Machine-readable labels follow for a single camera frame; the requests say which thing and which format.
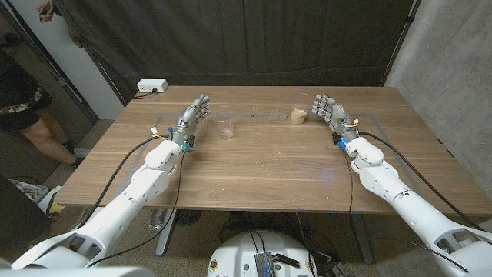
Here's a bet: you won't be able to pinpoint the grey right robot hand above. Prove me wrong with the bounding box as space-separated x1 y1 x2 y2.
311 93 361 145

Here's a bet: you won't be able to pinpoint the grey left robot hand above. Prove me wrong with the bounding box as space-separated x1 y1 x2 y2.
168 94 212 152

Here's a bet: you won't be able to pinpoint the brown sugar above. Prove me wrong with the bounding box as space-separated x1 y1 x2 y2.
290 108 308 125

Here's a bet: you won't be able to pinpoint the clear plastic cup with sugar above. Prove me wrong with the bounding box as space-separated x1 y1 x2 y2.
289 92 312 125

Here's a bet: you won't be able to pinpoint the white power strip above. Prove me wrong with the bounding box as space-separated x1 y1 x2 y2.
136 78 169 94

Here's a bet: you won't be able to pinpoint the round black floor fan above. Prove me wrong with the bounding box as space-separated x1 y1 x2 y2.
175 209 203 227

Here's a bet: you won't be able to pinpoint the black backdrop stand pole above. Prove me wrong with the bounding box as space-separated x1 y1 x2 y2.
380 0 422 88

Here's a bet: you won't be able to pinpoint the black backdrop curtain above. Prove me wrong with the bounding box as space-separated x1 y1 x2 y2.
53 0 422 107

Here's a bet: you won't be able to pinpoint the grey metal table leg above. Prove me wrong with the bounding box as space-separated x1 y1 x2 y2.
350 213 376 265
155 209 178 257

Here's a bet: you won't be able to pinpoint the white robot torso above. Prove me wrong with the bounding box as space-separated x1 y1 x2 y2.
207 229 320 277

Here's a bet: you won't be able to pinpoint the person in dark trousers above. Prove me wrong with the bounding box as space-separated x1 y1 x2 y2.
36 0 84 49

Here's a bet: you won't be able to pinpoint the black flat module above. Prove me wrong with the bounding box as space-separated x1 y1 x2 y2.
273 253 301 269

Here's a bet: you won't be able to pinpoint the white and yellow floor object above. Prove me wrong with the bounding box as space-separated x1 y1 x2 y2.
36 185 66 215

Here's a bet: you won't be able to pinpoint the grey finned electronics box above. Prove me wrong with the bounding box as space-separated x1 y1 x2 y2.
254 252 277 277

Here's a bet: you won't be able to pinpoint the person in black shorts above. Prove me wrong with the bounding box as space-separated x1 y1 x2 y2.
0 49 85 169

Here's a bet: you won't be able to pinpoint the colourful patterned bag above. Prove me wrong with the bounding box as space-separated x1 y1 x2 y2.
11 179 49 201

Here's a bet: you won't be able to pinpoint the black power cable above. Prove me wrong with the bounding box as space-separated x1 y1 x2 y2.
132 88 158 100

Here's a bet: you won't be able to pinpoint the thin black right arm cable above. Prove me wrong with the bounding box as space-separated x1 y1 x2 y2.
344 152 470 272

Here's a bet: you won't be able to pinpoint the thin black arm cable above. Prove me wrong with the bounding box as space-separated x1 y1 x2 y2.
344 152 470 272
88 152 188 267

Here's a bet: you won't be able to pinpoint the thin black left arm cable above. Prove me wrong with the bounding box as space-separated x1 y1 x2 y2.
88 152 188 267

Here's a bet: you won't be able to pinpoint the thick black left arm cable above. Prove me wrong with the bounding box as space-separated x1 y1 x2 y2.
76 133 171 230

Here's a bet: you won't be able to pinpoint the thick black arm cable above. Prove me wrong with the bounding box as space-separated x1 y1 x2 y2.
76 133 171 230
359 131 485 232

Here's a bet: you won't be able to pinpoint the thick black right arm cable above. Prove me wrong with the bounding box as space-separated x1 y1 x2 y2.
359 131 485 232

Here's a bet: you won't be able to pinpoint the tangled black floor cables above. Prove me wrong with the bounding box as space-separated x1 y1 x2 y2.
218 211 335 262

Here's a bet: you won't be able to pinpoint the black partition frame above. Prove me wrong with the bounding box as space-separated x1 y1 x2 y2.
0 3 99 124

